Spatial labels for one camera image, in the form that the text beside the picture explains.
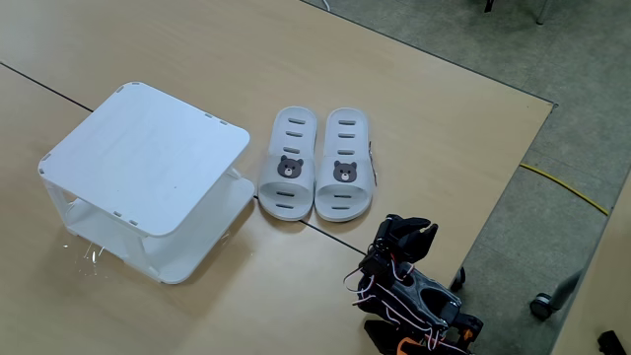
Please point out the black chair leg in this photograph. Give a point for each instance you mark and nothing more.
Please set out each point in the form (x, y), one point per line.
(489, 5)

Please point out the black caster wheel grey rim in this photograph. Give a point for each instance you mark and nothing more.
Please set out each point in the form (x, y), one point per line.
(541, 306)

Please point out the metal chair leg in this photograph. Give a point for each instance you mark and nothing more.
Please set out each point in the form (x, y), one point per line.
(542, 12)

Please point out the white plastic box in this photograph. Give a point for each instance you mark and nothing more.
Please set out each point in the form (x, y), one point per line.
(148, 158)

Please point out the black object on floor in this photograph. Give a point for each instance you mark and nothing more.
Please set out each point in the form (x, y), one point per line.
(611, 343)

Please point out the white bear slipper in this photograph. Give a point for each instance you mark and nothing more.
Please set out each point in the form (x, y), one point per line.
(328, 177)
(291, 182)

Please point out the grey table leg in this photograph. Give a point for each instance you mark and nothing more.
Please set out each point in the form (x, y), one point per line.
(567, 291)

